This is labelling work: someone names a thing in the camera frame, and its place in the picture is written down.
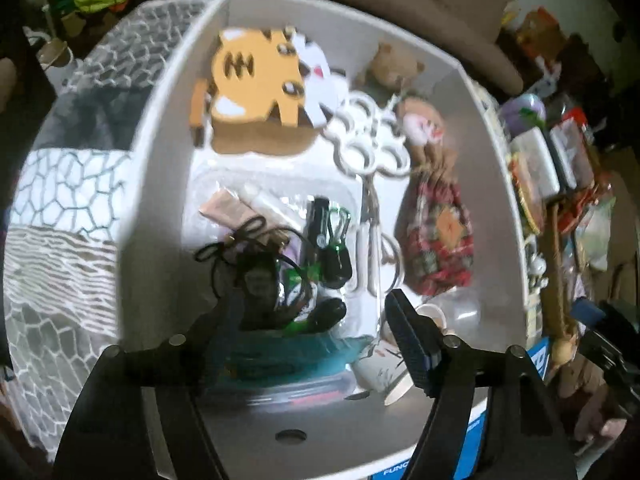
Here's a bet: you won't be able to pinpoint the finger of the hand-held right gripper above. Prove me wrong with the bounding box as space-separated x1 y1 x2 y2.
570 298 610 335

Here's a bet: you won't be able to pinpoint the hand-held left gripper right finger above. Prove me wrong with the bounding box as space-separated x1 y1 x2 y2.
384 287 579 480

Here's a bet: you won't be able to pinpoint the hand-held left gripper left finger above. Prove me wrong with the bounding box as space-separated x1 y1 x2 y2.
52 287 246 480

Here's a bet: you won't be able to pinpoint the white storage box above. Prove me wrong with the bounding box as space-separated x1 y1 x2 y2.
117 0 532 479

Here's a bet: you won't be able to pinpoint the person's right hand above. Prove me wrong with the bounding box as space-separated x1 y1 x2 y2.
574 359 627 445

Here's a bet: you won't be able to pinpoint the white paper cup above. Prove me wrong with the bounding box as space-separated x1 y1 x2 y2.
352 303 451 407

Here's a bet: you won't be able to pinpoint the wooden stick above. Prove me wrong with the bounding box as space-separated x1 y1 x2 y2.
544 199 577 367

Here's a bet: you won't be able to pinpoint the clear plastic cup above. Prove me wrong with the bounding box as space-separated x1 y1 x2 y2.
435 295 483 334

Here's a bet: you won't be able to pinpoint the teal tube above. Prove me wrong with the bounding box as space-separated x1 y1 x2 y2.
210 330 372 402

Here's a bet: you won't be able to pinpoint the snowman doll with plaid dress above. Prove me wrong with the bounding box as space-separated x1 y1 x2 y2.
392 95 476 297

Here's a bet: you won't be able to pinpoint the beige cosmetic tube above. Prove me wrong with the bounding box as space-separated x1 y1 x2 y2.
200 190 261 227

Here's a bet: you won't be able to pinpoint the pale cosmetic tube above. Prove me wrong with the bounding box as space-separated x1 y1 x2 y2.
242 185 288 213

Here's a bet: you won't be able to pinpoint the instant noodle bowl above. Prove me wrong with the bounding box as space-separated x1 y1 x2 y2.
505 154 547 233

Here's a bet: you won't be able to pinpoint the green carabiner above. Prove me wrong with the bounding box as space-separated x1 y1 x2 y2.
326 205 354 241

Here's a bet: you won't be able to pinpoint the clear plastic tray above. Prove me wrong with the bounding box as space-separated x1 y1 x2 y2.
184 169 362 313

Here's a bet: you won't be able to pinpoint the white plastic box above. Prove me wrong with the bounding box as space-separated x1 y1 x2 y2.
510 127 561 201

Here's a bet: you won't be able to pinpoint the red clear packet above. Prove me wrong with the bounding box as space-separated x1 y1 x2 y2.
549 109 597 187

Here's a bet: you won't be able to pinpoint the grey patterned blanket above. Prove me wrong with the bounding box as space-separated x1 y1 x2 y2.
0 0 221 467

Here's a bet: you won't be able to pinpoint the purple lidded container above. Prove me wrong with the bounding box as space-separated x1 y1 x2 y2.
500 94 549 136

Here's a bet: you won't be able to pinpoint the orange tiger-shaped box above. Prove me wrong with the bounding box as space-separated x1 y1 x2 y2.
190 27 348 157

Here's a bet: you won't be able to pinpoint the small brown teddy bear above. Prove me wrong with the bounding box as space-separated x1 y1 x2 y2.
357 42 426 93

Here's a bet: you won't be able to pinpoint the stack of gift boxes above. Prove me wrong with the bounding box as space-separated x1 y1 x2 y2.
515 7 562 57

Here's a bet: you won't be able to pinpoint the black cable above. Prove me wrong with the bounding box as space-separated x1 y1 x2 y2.
195 215 321 332

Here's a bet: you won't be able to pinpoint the white-handled scissors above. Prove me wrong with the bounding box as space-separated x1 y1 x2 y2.
350 170 404 299

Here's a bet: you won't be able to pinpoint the black keychain flashlight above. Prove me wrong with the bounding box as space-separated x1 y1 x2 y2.
301 197 331 250

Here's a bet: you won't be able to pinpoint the white plastic ring holder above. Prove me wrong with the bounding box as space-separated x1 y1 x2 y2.
322 92 413 179

